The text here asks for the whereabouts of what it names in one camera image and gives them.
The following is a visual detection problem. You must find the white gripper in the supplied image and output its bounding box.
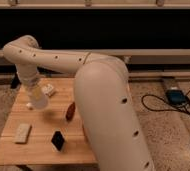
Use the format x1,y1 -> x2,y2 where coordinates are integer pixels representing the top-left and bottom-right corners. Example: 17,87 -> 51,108
23,80 -> 48,109

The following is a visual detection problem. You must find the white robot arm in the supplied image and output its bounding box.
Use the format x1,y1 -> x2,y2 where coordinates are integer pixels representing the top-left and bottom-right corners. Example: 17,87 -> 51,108
3,35 -> 156,171

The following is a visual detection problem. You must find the beige rectangular eraser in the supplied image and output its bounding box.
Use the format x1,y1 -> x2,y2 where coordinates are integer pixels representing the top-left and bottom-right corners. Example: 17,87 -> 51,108
14,123 -> 32,144

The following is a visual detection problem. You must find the black ceramic cup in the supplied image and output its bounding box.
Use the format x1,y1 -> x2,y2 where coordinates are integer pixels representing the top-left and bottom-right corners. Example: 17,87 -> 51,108
51,131 -> 65,151

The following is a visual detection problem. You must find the white ridged block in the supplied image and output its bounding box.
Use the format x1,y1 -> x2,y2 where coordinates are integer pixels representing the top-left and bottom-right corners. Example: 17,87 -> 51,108
42,84 -> 56,97

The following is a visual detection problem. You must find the brown oblong object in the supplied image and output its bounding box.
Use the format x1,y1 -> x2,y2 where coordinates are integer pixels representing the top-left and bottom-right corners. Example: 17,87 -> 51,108
66,103 -> 75,121

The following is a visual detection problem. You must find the wooden table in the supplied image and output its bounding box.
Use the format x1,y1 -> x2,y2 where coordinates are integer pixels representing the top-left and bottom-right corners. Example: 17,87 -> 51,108
0,78 -> 99,171

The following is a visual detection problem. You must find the blue device on floor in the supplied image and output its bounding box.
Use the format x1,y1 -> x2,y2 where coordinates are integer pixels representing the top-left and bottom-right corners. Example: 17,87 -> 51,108
166,89 -> 186,105

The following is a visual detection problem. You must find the grey metal rail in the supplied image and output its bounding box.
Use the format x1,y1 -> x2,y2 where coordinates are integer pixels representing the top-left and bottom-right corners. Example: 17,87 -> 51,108
0,49 -> 190,67

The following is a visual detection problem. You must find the black cable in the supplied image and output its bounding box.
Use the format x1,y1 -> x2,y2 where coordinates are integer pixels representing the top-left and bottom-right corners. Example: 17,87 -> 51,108
141,75 -> 190,168

